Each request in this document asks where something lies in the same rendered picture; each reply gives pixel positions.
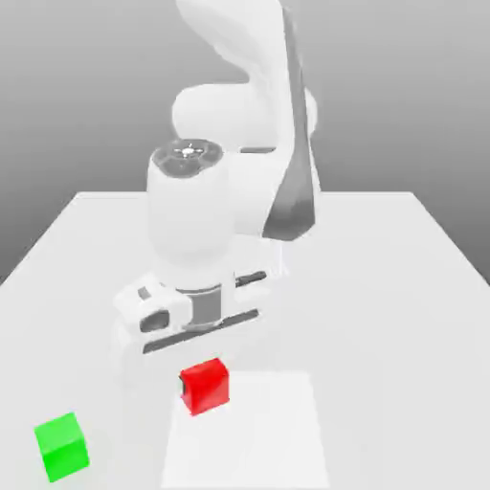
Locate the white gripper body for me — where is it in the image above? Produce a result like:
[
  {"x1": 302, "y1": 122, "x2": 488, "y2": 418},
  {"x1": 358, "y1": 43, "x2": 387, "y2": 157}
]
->
[{"x1": 110, "y1": 308, "x2": 278, "y2": 380}]

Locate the small red cube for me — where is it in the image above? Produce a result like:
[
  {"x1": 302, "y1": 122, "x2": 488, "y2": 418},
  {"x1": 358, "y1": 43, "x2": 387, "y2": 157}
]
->
[{"x1": 178, "y1": 357, "x2": 231, "y2": 417}]

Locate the small green cube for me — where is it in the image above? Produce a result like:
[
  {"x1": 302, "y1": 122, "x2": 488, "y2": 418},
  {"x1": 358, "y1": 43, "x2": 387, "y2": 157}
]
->
[{"x1": 33, "y1": 412, "x2": 92, "y2": 484}]

